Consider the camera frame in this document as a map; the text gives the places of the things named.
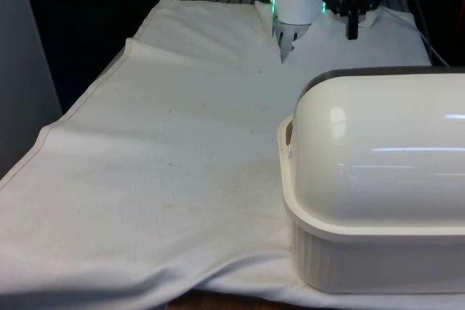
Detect rounded box lid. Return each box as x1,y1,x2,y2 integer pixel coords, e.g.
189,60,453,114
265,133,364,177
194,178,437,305
291,65,465,235

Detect cream box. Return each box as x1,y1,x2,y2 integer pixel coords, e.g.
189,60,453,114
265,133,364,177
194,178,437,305
277,113,465,295

